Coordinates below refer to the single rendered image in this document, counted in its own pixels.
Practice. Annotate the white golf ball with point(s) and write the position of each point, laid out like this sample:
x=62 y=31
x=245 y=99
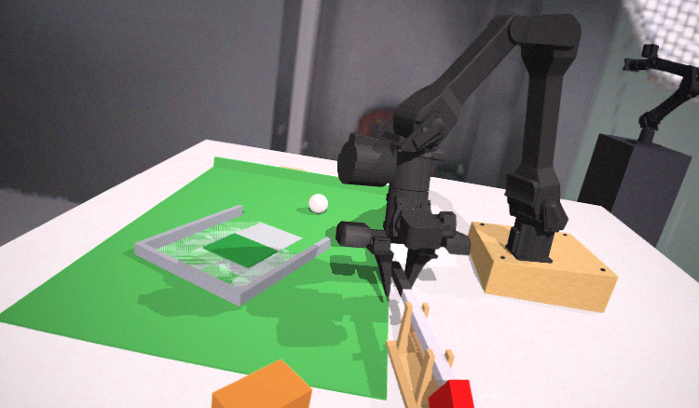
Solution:
x=318 y=203

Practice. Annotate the green mat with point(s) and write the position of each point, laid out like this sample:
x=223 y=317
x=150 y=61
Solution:
x=328 y=320

